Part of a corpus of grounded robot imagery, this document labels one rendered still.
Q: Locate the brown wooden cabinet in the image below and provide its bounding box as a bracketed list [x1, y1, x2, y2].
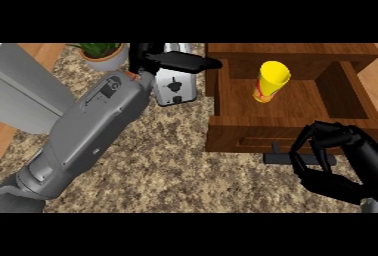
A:
[205, 43, 378, 82]

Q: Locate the dark grey drawer handle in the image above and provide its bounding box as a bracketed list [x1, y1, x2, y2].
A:
[263, 141, 339, 166]

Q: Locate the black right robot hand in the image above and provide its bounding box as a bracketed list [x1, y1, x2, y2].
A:
[288, 121, 378, 206]

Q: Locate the green plant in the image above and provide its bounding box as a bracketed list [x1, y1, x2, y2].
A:
[66, 43, 122, 60]

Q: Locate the brown wooden drawer front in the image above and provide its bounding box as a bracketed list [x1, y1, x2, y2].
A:
[205, 115, 345, 155]

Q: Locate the large grey appliance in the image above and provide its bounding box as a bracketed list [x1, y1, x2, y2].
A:
[0, 43, 78, 135]

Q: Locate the grey plant pot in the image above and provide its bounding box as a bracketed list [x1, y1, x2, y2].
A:
[80, 43, 131, 72]

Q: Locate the silver toaster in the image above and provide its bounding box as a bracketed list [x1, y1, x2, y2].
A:
[152, 43, 201, 108]

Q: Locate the brown wooden drawer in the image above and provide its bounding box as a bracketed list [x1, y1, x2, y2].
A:
[205, 59, 378, 155]
[205, 115, 345, 155]

